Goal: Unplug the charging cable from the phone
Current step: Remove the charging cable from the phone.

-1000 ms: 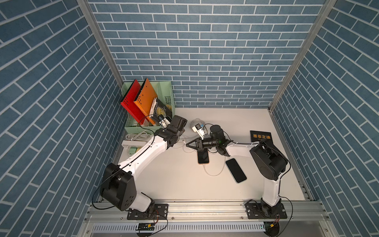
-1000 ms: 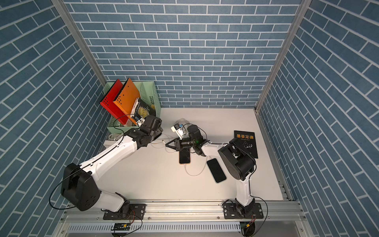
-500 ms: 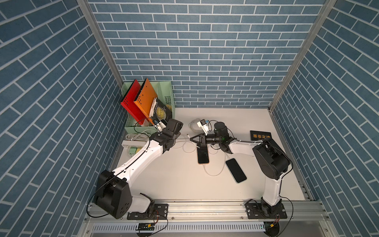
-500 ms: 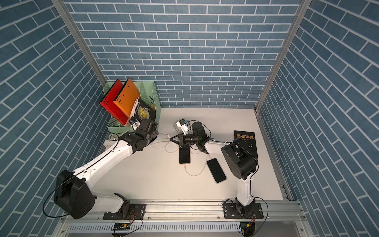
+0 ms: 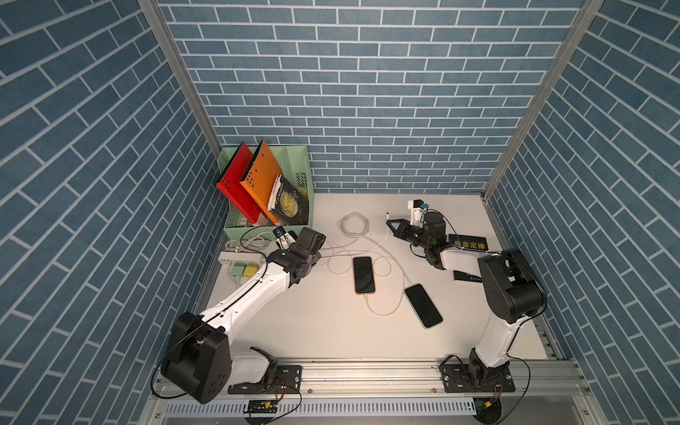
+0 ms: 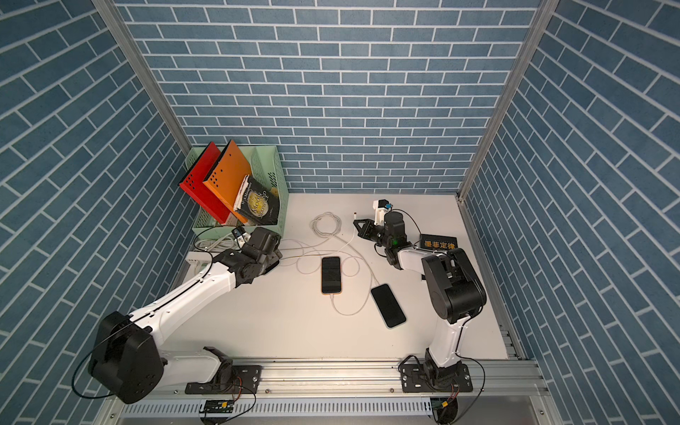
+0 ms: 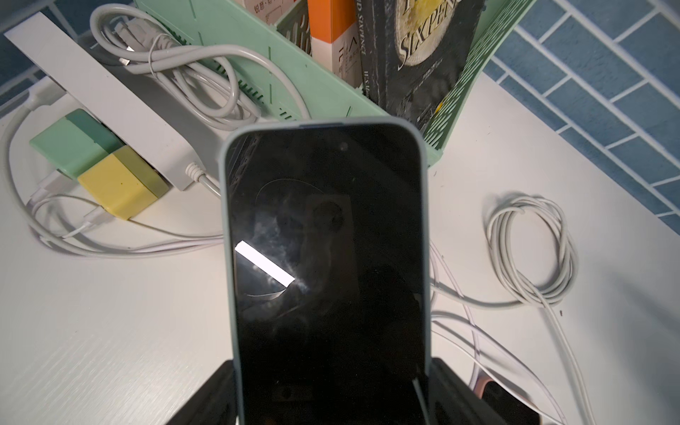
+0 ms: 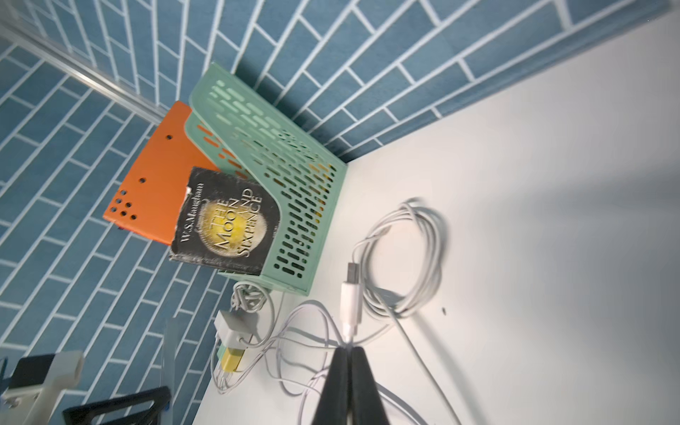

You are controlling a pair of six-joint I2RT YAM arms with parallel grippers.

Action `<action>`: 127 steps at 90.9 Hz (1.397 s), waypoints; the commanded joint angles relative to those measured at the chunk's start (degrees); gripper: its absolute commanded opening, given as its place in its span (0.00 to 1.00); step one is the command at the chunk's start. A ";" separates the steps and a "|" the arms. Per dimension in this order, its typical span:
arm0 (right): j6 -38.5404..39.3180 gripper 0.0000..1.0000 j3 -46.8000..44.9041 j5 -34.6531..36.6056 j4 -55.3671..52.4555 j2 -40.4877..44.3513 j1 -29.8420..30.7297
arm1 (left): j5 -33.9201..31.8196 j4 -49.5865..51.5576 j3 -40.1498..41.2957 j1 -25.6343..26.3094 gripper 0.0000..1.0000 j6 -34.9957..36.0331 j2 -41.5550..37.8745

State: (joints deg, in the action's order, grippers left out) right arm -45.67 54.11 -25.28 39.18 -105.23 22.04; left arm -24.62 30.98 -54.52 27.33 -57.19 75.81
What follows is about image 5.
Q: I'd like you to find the small black controller board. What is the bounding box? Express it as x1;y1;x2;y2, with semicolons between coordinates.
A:
244;399;278;416

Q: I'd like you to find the phone with pink case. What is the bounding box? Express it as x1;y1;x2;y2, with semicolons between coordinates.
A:
352;256;375;295

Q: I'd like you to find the red folder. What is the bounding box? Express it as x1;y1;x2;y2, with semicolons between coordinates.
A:
216;143;264;226

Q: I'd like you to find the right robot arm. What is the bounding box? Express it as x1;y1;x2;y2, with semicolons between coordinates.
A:
386;205;547;391

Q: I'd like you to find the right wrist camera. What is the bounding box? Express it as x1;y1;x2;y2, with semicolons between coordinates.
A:
407;199;429;226

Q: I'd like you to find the power strip white cord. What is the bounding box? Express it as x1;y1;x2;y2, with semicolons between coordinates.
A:
225;233;274;253

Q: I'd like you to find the aluminium front rail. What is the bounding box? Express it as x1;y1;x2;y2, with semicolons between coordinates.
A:
151;359;593;400

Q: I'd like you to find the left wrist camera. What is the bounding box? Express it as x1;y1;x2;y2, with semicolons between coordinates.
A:
273;226;297;250

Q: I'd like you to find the green charger plug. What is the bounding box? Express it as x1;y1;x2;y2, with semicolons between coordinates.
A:
230;263;246;280

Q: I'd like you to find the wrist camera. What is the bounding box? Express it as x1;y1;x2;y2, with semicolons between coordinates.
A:
273;226;297;250
407;199;429;226

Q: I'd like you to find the orange folder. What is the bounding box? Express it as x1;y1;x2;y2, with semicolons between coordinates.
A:
240;141;283;224

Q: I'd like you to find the black phone dark case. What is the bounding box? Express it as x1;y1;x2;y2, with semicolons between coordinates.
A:
405;283;443;329

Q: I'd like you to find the black Murphy's law book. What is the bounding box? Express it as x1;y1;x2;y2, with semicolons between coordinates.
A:
448;234;490;283

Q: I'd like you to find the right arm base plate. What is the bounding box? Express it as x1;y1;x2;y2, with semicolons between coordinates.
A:
440;363;516;393

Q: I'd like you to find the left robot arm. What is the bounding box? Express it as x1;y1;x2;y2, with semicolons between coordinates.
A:
159;227;326;404

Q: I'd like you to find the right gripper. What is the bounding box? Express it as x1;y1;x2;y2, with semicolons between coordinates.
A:
386;220;431;251

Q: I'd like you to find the yellow charger plug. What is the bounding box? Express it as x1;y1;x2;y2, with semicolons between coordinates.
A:
243;264;260;278

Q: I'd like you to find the mint green perforated basket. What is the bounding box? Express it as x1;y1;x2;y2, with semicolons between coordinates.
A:
217;145;315;241

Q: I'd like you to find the Moon and Sixpence book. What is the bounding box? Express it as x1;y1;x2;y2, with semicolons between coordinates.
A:
267;175;310;225

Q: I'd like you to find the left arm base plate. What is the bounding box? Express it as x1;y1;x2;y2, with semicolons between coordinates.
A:
228;365;303;395

